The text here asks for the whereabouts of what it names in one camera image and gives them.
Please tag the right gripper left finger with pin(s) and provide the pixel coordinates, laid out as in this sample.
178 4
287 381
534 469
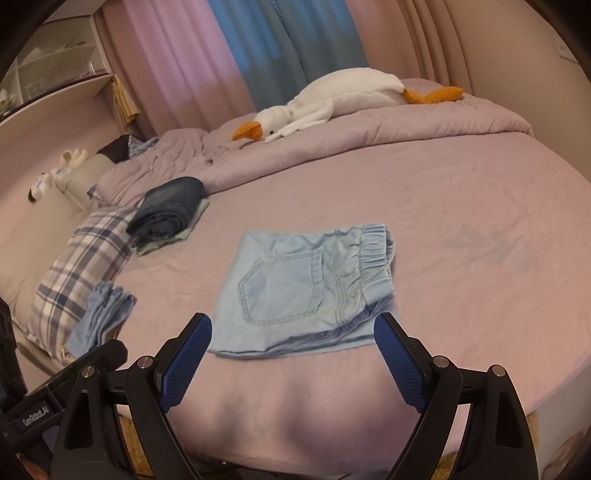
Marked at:
90 442

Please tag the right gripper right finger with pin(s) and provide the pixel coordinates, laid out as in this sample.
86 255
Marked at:
496 443

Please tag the light blue strawberry pants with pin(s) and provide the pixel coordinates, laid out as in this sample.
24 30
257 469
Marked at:
301 293

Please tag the blue folded cloth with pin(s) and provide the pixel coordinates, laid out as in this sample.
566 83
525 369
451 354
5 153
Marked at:
108 307

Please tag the plaid pillow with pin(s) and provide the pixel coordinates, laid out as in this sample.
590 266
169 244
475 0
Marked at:
97 251

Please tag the pink bed sheet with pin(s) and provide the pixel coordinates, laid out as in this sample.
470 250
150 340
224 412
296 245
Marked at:
480 245

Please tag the dark blue folded jeans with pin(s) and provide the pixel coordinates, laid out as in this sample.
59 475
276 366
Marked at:
166 210

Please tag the small white plush toy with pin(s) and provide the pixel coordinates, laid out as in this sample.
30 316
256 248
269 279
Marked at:
69 160

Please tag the pink quilted duvet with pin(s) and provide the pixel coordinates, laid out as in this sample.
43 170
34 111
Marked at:
221 163

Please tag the white shelf unit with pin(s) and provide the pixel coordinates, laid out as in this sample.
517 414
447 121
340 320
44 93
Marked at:
62 64

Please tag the white goose plush toy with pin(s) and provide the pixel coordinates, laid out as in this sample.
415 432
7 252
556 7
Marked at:
334 95

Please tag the pink curtain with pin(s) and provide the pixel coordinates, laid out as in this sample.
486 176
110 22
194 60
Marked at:
175 62

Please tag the blue curtain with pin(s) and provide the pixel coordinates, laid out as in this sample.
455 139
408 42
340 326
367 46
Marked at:
282 46

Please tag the white wall socket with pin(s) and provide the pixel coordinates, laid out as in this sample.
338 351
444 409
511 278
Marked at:
564 51

